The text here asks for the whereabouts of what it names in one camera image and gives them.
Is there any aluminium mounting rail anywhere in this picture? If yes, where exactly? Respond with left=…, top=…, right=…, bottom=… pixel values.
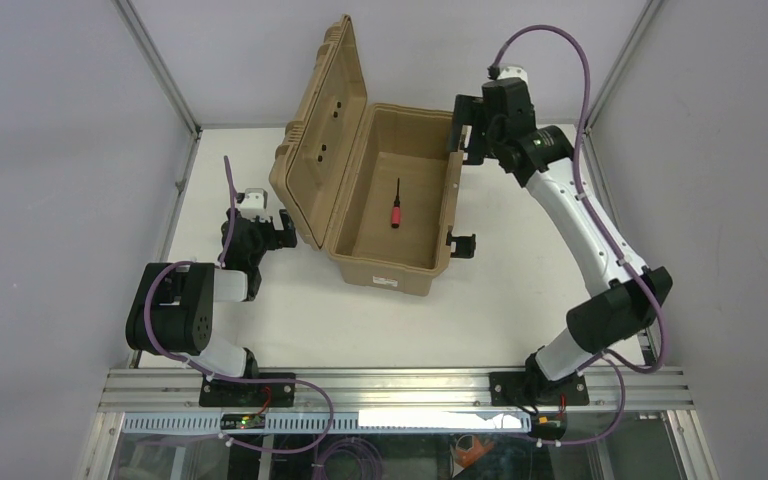
left=98, top=366, right=695, bottom=413

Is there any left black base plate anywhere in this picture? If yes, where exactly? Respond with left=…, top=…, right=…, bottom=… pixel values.
left=198, top=372, right=296, bottom=408

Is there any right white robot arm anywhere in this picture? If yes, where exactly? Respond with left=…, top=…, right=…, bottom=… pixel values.
left=448, top=77, right=673, bottom=401

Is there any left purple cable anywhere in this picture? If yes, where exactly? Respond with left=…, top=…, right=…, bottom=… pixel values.
left=142, top=155, right=385, bottom=480

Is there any tan plastic storage bin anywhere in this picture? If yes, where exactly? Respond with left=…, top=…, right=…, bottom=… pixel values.
left=269, top=15, right=476, bottom=296

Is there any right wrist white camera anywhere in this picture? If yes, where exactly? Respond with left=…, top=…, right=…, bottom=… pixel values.
left=497, top=64, right=529, bottom=84

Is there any purple cable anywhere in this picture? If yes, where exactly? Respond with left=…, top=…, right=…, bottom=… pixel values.
left=142, top=155, right=385, bottom=480
left=487, top=25, right=672, bottom=447

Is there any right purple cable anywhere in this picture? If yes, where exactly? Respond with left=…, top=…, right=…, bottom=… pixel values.
left=487, top=25, right=672, bottom=447

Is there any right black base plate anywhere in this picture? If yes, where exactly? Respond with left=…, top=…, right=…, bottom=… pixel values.
left=488, top=370, right=590, bottom=407

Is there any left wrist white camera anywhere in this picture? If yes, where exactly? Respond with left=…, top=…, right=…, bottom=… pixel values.
left=236, top=188, right=268, bottom=219

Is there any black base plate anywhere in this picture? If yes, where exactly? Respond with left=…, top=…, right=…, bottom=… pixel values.
left=198, top=372, right=296, bottom=408
left=488, top=370, right=590, bottom=407

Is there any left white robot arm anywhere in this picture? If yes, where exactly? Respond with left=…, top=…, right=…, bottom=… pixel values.
left=125, top=209, right=297, bottom=379

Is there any orange object under table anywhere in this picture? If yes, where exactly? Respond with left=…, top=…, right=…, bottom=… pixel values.
left=451, top=434, right=495, bottom=470

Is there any wrist white camera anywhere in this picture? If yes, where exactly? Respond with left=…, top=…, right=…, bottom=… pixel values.
left=236, top=188, right=268, bottom=219
left=497, top=64, right=529, bottom=84

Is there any white slotted cable duct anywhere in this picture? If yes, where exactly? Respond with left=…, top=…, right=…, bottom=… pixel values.
left=122, top=409, right=531, bottom=436

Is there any red handled screwdriver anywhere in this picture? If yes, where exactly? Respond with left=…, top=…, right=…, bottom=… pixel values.
left=390, top=178, right=402, bottom=229

